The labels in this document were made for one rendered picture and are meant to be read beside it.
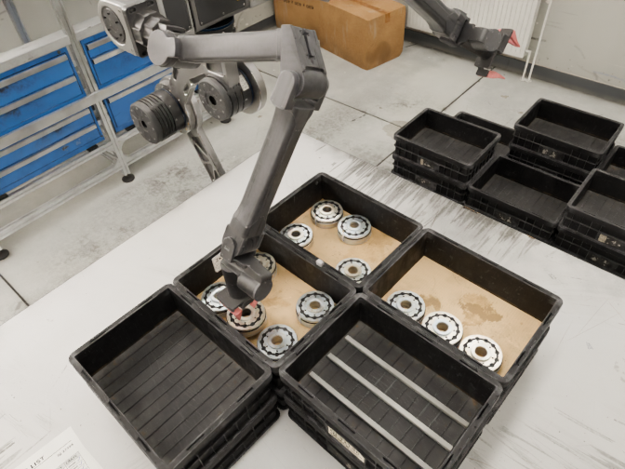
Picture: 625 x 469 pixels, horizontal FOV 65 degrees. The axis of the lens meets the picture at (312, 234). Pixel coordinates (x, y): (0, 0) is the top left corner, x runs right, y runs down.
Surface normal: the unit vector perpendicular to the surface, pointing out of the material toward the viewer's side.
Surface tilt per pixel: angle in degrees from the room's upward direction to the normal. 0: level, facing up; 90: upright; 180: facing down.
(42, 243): 0
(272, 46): 69
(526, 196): 0
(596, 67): 90
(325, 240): 0
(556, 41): 90
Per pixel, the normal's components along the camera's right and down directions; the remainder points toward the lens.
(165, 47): -0.61, 0.18
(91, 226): -0.05, -0.70
